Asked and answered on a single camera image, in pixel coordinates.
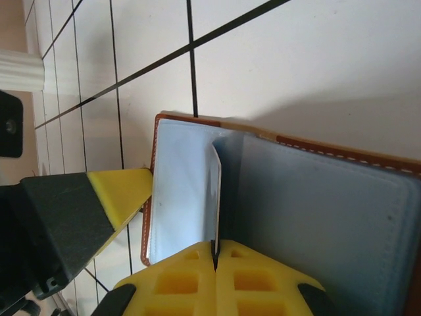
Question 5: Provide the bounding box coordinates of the brown leather card holder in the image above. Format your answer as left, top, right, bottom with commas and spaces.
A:
140, 111, 421, 316

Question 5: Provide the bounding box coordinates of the black card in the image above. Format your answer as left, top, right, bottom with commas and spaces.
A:
209, 142, 222, 264

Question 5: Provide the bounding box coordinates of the white ribbed vase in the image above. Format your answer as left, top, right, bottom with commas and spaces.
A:
0, 49, 46, 92

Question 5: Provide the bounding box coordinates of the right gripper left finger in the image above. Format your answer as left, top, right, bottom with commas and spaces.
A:
93, 240, 218, 316

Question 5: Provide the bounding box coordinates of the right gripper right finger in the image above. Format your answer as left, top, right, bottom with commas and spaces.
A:
215, 239, 345, 316

